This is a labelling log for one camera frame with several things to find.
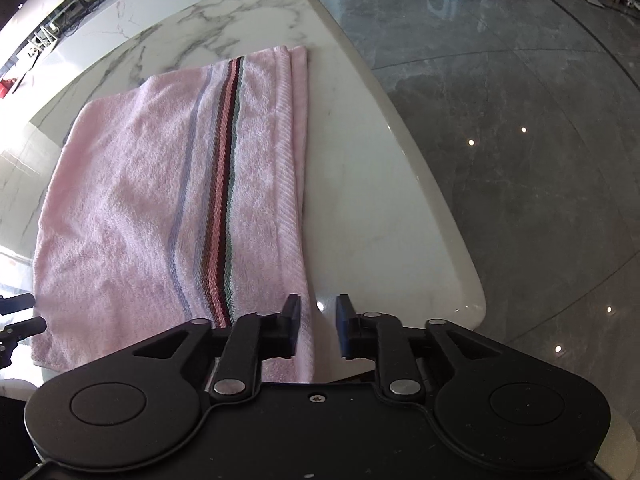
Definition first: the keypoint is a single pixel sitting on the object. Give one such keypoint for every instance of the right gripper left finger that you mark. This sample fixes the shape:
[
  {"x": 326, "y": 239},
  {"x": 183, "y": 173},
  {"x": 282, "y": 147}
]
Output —
[{"x": 253, "y": 339}]

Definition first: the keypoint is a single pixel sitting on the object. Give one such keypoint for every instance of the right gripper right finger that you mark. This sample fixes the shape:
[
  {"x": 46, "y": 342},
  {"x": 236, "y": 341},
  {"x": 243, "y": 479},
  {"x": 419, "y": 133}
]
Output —
[{"x": 379, "y": 338}]

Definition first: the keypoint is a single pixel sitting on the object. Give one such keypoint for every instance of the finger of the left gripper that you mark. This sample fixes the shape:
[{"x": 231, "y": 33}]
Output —
[
  {"x": 13, "y": 334},
  {"x": 18, "y": 303}
]

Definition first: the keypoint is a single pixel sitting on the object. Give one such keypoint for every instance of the pink striped towel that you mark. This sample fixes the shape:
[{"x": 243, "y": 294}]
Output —
[{"x": 178, "y": 200}]

